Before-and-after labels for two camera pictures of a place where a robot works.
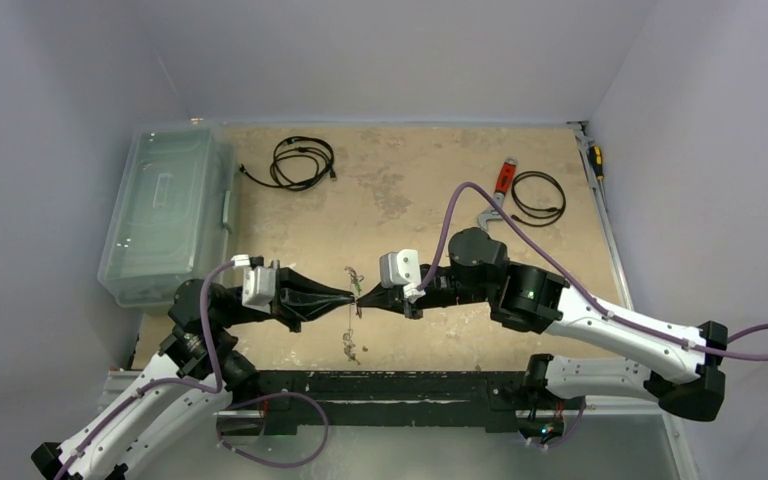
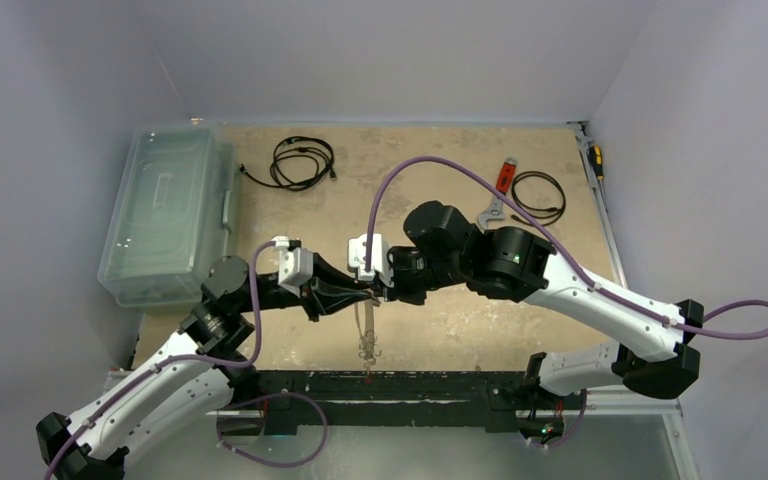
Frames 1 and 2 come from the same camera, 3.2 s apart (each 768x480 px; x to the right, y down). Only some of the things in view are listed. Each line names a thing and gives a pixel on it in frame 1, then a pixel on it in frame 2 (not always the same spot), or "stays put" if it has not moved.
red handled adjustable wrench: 504,185 stays put
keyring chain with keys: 348,335 to 369,347
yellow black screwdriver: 595,157 stays put
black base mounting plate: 400,398 stays put
